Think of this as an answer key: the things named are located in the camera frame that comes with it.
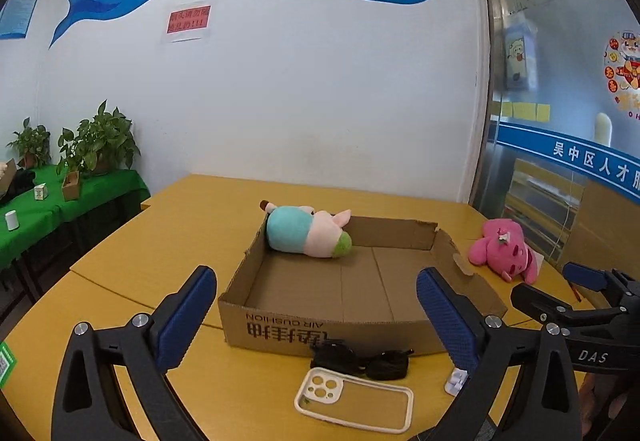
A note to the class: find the white cup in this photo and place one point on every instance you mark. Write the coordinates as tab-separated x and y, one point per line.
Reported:
11	219

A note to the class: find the green square sticker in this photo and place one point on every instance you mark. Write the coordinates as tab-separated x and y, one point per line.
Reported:
7	363

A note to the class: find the glass door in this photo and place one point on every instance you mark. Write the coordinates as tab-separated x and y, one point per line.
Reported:
560	46

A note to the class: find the black bag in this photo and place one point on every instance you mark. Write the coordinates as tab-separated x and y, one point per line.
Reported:
19	183

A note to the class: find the small potted plant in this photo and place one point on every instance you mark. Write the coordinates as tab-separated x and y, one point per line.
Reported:
30	143

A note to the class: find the white phone case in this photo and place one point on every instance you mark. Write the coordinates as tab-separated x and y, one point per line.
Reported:
312	391

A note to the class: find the small white carton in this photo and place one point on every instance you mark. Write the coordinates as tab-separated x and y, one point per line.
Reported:
40	192

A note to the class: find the blue and pink plush pig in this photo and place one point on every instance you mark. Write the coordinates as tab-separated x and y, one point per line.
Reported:
295	231

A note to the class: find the row of yellow sticky notes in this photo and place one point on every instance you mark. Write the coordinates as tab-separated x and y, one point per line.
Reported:
525	111

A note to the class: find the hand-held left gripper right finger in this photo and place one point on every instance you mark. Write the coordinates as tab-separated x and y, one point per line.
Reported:
445	316

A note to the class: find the milk carton poster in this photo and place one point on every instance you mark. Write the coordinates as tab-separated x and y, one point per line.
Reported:
520	56

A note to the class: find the blue ribbon wall decal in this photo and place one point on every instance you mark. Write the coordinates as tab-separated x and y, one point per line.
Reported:
95	3

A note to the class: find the blue wall poster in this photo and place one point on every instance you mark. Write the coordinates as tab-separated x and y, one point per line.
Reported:
20	6

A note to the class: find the blue window banner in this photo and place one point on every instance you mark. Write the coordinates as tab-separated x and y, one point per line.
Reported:
550	148

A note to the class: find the pink plush toy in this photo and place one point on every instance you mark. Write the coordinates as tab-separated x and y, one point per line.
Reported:
500	251

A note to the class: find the large potted plant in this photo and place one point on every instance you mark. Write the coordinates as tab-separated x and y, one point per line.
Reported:
105	136

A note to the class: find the brown cardboard box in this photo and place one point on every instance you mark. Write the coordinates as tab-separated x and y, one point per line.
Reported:
350	281

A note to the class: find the person's right hand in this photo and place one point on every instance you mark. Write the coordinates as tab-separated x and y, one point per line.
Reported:
602	396

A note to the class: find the black sunglasses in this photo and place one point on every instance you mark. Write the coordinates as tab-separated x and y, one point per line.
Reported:
385	366

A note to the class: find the green tablecloth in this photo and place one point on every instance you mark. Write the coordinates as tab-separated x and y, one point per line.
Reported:
100	191

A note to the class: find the red and white wall notice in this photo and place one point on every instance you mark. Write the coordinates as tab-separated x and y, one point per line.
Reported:
187	21

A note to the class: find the wooden desk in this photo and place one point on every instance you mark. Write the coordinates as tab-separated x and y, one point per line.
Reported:
150	261

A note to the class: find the plant in wooden box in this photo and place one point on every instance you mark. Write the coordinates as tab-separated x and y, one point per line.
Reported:
70	186

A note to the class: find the white battery pack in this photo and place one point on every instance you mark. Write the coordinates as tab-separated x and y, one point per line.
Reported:
454	383

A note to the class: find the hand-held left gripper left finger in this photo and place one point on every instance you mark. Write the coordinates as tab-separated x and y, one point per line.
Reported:
185	316

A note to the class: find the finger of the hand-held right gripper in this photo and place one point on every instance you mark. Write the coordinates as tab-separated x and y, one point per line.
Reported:
587	275
540	305

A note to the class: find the cartoon window sticker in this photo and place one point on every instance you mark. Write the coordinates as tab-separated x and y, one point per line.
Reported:
625	66

